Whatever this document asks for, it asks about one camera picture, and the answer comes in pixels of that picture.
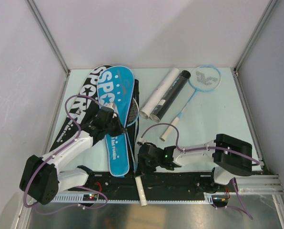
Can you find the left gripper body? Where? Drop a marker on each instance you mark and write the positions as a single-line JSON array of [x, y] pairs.
[[114, 128]]

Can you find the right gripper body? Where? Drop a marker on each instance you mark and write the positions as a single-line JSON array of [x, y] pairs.
[[148, 166]]

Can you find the black racket cover bag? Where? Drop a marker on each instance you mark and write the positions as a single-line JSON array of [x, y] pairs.
[[83, 109]]

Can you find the blue racket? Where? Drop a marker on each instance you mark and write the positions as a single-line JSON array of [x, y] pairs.
[[133, 120], [204, 78]]

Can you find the blue racket cover bag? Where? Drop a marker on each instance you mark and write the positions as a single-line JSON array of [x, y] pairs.
[[116, 85]]

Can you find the white shuttlecock tube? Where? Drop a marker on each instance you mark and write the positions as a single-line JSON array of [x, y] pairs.
[[158, 93]]

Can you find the black shuttlecock tube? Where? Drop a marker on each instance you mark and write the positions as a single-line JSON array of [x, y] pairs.
[[169, 97]]

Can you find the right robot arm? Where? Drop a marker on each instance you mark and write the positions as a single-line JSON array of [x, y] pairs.
[[232, 157]]

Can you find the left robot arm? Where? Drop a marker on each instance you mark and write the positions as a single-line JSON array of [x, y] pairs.
[[43, 177]]

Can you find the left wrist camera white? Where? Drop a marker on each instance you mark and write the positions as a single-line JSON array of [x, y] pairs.
[[111, 107]]

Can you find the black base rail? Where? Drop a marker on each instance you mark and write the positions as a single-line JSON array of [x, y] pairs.
[[158, 186]]

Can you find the left aluminium frame post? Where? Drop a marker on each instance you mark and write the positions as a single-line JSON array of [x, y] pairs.
[[47, 34]]

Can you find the aluminium frame post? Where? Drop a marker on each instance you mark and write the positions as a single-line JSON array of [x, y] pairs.
[[272, 4], [47, 34]]

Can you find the right aluminium frame post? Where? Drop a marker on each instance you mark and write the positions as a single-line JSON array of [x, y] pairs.
[[272, 4]]

